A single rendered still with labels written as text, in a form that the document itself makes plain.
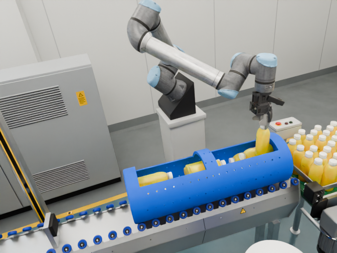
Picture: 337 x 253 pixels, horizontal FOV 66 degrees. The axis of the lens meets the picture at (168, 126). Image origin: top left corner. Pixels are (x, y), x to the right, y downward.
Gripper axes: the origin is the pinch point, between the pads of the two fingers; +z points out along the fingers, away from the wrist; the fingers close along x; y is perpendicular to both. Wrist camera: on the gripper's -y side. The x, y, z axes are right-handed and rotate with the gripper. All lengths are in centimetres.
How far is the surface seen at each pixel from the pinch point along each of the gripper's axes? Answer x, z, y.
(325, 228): 29, 57, -25
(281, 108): -223, 133, -187
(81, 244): 10, 37, 103
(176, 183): 10, 15, 52
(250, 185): 13.3, 26.3, 13.7
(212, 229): 13, 52, 35
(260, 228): -5, 91, -9
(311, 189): 20.9, 32.8, -17.6
